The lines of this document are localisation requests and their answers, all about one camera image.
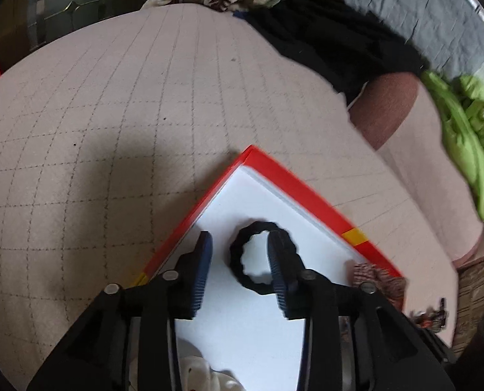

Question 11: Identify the wooden door with glass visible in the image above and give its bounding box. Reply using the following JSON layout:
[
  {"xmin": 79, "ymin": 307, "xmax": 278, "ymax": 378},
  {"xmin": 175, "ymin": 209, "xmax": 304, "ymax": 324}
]
[{"xmin": 0, "ymin": 0, "xmax": 173, "ymax": 74}]

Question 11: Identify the brown patterned cushion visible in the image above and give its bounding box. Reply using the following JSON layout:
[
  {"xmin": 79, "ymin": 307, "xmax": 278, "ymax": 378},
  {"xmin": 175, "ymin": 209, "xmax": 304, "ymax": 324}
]
[{"xmin": 454, "ymin": 253, "xmax": 484, "ymax": 359}]

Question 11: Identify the dark decorated hair claw clip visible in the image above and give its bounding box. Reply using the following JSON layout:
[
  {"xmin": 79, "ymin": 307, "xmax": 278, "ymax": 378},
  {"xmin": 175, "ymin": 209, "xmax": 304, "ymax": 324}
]
[{"xmin": 411, "ymin": 297, "xmax": 448, "ymax": 330}]

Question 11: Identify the black cloth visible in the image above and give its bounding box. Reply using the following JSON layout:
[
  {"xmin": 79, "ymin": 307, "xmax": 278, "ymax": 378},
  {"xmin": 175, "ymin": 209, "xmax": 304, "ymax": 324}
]
[{"xmin": 234, "ymin": 0, "xmax": 428, "ymax": 107}]

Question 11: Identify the pink bolster pillow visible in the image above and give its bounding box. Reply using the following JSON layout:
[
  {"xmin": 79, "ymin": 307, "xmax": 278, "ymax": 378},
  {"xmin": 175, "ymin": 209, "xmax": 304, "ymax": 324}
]
[{"xmin": 346, "ymin": 71, "xmax": 484, "ymax": 265}]

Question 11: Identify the white satin scrunchie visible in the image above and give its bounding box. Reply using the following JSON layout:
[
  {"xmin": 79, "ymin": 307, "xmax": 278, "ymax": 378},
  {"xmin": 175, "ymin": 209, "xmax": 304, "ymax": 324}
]
[{"xmin": 177, "ymin": 342, "xmax": 247, "ymax": 391}]

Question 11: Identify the pink quilted bed cover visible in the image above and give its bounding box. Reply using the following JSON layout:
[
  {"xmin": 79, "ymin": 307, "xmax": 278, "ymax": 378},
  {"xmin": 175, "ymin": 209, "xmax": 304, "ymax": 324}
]
[{"xmin": 0, "ymin": 2, "xmax": 459, "ymax": 391}]

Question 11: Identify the grey quilted pillow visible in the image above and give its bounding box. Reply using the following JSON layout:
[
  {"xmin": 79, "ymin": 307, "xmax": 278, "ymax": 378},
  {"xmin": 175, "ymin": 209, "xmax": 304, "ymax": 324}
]
[{"xmin": 291, "ymin": 0, "xmax": 484, "ymax": 82}]

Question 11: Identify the black braided hair tie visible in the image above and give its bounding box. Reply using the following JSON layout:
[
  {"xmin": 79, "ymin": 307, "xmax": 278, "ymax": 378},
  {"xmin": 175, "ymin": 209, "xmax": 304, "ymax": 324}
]
[{"xmin": 229, "ymin": 221, "xmax": 297, "ymax": 296}]

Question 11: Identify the green blanket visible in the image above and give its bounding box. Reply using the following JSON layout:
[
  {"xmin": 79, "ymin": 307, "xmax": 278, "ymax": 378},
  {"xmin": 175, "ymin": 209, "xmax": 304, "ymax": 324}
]
[{"xmin": 419, "ymin": 69, "xmax": 484, "ymax": 233}]

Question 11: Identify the red plaid scrunchie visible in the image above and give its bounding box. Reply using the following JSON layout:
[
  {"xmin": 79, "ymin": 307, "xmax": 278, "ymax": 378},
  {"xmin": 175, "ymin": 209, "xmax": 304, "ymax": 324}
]
[{"xmin": 352, "ymin": 263, "xmax": 408, "ymax": 310}]

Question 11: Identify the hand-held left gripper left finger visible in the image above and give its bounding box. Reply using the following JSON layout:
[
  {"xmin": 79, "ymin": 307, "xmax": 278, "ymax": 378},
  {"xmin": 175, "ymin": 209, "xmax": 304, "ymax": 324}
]
[{"xmin": 28, "ymin": 231, "xmax": 214, "ymax": 391}]

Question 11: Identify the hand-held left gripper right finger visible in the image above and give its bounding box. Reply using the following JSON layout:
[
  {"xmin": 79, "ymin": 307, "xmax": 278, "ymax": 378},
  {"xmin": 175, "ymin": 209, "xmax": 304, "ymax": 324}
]
[{"xmin": 266, "ymin": 231, "xmax": 457, "ymax": 391}]

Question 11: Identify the red cardboard box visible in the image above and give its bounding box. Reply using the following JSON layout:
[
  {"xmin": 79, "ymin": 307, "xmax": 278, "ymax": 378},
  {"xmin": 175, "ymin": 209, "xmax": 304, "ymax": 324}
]
[{"xmin": 130, "ymin": 144, "xmax": 408, "ymax": 391}]

